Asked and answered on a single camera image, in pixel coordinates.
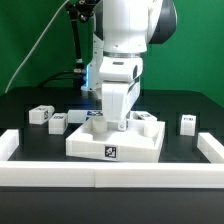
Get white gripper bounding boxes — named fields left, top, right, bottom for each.
left=99, top=56, right=143, bottom=131

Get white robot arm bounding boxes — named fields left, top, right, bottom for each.
left=84, top=0, right=177, bottom=131

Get white U-shaped fence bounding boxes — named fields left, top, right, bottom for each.
left=0, top=129, right=224, bottom=189

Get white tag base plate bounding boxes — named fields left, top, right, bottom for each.
left=68, top=110, right=103, bottom=124

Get black cable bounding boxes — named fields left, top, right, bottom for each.
left=38, top=69, right=88, bottom=89

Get grey cable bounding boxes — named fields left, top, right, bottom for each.
left=3, top=0, right=72, bottom=96

